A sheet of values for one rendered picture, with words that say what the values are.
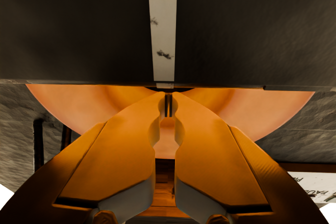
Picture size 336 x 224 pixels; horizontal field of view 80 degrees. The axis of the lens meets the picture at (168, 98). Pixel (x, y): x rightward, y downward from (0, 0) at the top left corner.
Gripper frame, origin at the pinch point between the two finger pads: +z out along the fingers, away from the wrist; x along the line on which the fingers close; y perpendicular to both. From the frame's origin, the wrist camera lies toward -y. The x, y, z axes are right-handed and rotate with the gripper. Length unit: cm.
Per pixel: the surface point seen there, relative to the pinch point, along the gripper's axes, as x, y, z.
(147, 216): -1.9, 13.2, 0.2
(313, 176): 30.0, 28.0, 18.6
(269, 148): 19.0, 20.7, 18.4
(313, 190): 34, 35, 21
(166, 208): 0.0, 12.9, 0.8
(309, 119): 16.1, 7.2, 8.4
